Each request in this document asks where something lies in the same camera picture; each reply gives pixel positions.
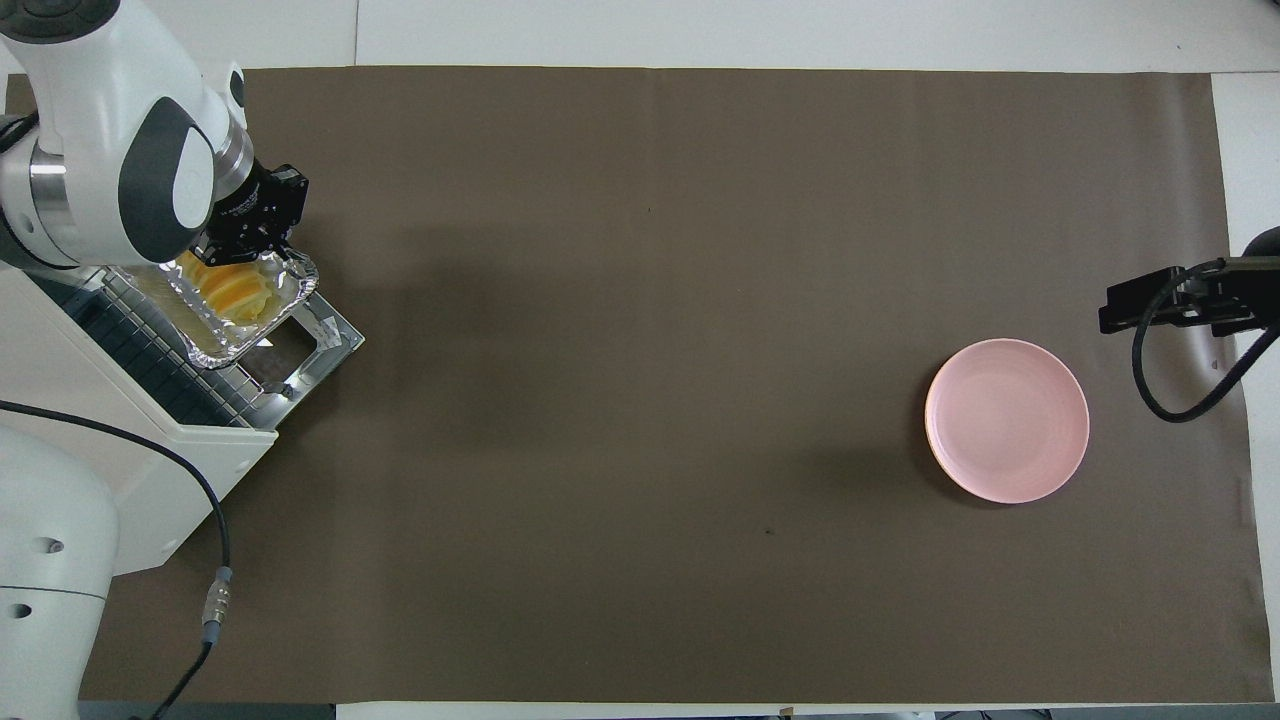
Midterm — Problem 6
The silver foil baking tray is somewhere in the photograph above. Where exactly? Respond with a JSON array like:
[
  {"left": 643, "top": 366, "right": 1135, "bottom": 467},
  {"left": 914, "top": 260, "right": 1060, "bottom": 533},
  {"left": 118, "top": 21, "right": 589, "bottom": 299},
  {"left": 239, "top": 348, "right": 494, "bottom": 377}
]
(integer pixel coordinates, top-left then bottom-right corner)
[{"left": 150, "top": 250, "right": 321, "bottom": 369}]

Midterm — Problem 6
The yellow ridged bread loaf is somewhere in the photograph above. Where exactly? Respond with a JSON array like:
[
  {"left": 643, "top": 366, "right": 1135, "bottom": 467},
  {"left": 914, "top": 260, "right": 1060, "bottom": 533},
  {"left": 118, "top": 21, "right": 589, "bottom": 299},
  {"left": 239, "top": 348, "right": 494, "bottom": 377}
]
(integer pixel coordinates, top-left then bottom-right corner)
[{"left": 180, "top": 255, "right": 281, "bottom": 326}]

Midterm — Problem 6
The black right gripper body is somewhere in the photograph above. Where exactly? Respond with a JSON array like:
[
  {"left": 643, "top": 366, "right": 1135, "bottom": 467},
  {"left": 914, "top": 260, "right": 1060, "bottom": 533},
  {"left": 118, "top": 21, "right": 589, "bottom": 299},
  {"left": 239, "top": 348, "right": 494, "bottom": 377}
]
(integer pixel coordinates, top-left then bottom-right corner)
[{"left": 1185, "top": 225, "right": 1280, "bottom": 336}]

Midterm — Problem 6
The wire oven rack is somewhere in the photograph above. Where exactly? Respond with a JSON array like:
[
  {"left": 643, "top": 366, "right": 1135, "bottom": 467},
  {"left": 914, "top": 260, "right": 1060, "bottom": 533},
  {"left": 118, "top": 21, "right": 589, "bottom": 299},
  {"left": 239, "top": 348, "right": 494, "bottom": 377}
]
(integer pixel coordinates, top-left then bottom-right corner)
[{"left": 70, "top": 270, "right": 281, "bottom": 429}]

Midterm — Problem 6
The brown table mat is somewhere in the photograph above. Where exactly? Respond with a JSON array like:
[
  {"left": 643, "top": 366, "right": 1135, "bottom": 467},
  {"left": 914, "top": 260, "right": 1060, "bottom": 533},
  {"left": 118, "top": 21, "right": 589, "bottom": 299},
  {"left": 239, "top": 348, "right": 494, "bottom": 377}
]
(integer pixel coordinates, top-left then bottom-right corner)
[{"left": 80, "top": 66, "right": 1276, "bottom": 706}]

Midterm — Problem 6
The glass oven door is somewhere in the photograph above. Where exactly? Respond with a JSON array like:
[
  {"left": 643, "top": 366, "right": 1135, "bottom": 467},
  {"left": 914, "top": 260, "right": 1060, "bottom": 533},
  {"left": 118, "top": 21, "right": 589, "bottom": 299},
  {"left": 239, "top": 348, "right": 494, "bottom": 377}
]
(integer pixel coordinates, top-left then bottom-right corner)
[{"left": 230, "top": 290, "right": 366, "bottom": 401}]

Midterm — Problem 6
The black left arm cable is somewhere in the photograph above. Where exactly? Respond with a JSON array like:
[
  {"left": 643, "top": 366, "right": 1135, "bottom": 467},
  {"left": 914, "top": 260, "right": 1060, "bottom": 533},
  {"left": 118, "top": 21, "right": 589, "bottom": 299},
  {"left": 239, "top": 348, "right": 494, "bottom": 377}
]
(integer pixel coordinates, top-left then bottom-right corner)
[{"left": 0, "top": 400, "right": 233, "bottom": 720}]

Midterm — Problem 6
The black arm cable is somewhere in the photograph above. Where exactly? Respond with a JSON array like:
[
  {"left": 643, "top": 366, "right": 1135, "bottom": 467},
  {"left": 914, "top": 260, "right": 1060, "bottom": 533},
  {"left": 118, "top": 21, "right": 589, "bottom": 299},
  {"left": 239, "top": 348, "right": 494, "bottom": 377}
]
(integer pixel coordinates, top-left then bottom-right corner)
[
  {"left": 0, "top": 400, "right": 233, "bottom": 720},
  {"left": 1132, "top": 255, "right": 1280, "bottom": 423}
]

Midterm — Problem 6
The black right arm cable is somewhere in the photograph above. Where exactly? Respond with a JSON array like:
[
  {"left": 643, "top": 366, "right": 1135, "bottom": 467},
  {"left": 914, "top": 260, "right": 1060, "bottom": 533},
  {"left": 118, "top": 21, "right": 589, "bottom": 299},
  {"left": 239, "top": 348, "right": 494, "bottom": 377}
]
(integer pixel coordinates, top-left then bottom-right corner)
[{"left": 1132, "top": 255, "right": 1280, "bottom": 423}]

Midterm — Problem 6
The cream toaster oven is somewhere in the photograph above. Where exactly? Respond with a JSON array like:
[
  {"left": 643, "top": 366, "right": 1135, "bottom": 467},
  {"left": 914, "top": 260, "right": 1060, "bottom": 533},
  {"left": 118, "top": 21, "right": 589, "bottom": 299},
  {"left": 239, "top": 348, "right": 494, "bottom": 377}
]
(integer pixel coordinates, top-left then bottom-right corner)
[{"left": 0, "top": 265, "right": 279, "bottom": 593}]

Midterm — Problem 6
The pink round plate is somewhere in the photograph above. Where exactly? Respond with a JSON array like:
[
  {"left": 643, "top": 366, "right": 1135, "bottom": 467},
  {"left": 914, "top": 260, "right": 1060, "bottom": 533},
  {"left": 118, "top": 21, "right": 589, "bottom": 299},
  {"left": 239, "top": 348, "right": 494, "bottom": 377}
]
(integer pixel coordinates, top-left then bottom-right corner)
[{"left": 924, "top": 338, "right": 1091, "bottom": 505}]

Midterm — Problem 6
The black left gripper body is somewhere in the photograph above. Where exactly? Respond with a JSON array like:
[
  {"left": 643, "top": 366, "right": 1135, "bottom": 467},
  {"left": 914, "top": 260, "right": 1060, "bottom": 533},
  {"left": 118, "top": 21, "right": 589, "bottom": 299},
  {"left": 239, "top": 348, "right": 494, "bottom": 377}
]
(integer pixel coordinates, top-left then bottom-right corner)
[{"left": 205, "top": 160, "right": 306, "bottom": 249}]

